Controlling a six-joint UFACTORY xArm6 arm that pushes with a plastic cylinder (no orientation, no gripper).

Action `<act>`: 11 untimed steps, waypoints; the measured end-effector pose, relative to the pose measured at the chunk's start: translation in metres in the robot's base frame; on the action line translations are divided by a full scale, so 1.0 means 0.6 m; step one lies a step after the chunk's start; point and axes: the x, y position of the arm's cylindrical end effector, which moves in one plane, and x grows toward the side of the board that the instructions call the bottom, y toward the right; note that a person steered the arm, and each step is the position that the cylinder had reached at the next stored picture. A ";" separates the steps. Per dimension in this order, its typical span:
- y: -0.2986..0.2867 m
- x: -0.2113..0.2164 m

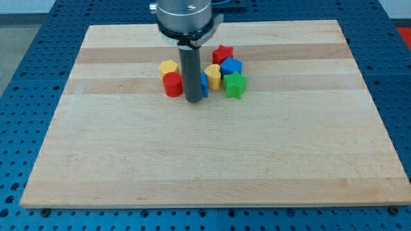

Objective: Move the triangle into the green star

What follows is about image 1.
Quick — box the blue triangle block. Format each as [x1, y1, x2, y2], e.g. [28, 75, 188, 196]
[200, 71, 209, 98]

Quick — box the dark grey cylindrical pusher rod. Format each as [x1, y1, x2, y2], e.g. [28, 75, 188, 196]
[179, 49, 202, 103]

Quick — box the green star block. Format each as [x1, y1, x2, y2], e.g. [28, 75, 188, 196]
[223, 71, 248, 99]

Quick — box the red star block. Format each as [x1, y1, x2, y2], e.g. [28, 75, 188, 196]
[212, 45, 234, 65]

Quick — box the yellow heart block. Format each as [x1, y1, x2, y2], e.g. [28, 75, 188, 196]
[204, 64, 222, 90]

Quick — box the red cylinder block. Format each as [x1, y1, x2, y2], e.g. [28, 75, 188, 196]
[162, 72, 184, 98]

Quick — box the blue cube block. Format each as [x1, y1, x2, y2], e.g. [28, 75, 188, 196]
[220, 57, 243, 78]

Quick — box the yellow hexagon block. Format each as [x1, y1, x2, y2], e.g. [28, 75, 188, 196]
[159, 60, 179, 79]

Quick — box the light wooden board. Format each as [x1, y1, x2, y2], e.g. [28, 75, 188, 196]
[20, 20, 410, 209]

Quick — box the blue perforated table plate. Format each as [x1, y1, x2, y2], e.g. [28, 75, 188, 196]
[1, 0, 410, 230]

